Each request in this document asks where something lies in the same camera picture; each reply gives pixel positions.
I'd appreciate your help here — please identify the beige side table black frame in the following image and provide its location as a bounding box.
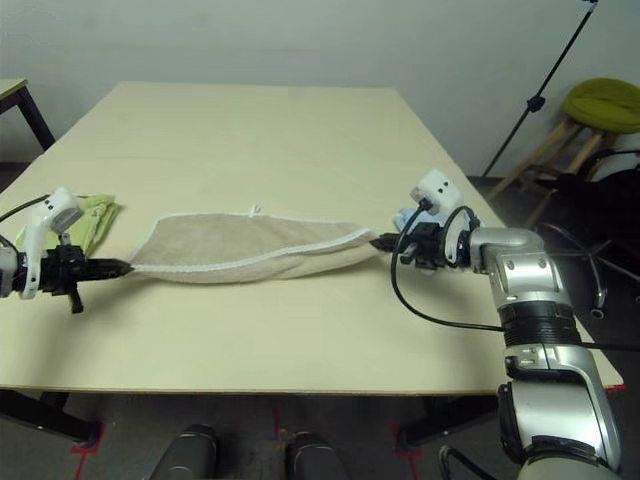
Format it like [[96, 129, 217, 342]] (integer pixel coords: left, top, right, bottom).
[[0, 77, 56, 164]]

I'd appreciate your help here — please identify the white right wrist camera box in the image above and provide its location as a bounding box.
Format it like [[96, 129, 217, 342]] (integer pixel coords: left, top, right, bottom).
[[409, 169, 479, 266]]

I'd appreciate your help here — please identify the black office chair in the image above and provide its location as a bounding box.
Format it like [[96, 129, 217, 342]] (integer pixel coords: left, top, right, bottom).
[[529, 149, 640, 319]]

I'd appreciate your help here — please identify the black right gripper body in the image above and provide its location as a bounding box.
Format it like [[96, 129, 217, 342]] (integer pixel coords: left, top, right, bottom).
[[394, 223, 451, 271]]

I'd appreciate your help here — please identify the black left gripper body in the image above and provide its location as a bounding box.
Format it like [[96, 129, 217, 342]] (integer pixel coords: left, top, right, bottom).
[[38, 244, 91, 315]]

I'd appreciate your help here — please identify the green stool cushion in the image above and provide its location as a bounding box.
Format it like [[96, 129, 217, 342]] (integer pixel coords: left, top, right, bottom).
[[563, 78, 640, 134]]

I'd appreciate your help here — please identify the dark grey robot right leg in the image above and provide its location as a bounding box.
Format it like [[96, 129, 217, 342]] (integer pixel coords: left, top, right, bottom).
[[284, 430, 349, 480]]

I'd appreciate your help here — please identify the dark grey robot leg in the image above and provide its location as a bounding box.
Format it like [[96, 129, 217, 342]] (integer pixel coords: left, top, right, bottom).
[[284, 430, 349, 480], [149, 423, 219, 480]]

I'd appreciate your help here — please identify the black tripod stand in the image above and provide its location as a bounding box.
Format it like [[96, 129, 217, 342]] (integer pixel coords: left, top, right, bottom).
[[482, 0, 599, 176]]

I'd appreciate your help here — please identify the folded blue towel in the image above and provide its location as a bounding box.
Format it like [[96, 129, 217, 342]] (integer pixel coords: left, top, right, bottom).
[[391, 207, 481, 275]]

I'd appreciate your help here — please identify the black table foot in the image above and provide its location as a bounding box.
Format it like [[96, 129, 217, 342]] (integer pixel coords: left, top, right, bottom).
[[0, 389, 99, 446]]

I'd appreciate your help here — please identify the beige towel with white trim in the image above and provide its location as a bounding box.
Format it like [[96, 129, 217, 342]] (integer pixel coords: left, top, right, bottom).
[[124, 202, 381, 286]]

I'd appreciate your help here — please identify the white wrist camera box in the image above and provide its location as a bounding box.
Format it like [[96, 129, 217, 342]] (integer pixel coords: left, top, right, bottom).
[[18, 186, 84, 301], [409, 169, 479, 266]]

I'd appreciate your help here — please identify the folded green towel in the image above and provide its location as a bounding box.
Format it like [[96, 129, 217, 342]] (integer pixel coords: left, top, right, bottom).
[[12, 192, 122, 256]]

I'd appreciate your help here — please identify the dark grey robot left leg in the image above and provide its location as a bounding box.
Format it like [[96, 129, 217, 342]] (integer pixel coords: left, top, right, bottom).
[[149, 423, 219, 480]]

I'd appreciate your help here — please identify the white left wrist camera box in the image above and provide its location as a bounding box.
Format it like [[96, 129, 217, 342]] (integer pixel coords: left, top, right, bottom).
[[18, 186, 84, 301]]

